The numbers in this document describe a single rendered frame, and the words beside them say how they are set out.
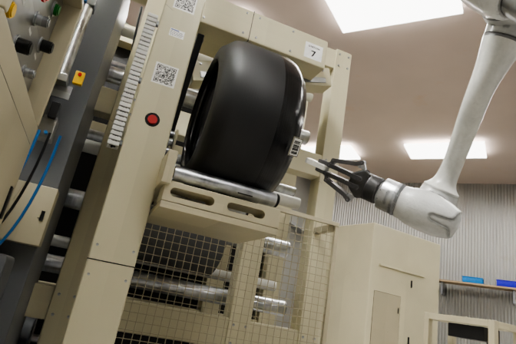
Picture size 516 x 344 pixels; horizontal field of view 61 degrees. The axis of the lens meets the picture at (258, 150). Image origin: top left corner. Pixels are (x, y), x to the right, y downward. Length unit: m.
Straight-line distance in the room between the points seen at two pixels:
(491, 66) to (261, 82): 0.61
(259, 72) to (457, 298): 8.20
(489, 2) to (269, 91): 0.61
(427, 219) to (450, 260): 8.17
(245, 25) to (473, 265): 7.90
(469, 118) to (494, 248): 8.14
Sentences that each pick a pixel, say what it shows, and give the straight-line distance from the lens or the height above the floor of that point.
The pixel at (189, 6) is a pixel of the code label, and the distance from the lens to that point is 1.61.
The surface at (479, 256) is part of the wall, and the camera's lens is 9.33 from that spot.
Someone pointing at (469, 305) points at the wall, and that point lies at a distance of 9.22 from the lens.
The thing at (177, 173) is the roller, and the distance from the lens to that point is 1.29.
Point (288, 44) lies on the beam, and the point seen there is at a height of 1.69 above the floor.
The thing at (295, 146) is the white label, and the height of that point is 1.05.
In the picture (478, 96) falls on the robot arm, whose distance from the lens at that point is 1.23.
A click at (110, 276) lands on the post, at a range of 1.31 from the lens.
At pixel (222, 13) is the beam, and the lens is 1.96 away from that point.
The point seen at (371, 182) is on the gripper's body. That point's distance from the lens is 1.23.
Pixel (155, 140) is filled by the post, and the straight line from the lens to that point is 1.38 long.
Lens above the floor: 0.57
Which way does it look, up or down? 20 degrees up
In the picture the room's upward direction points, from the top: 11 degrees clockwise
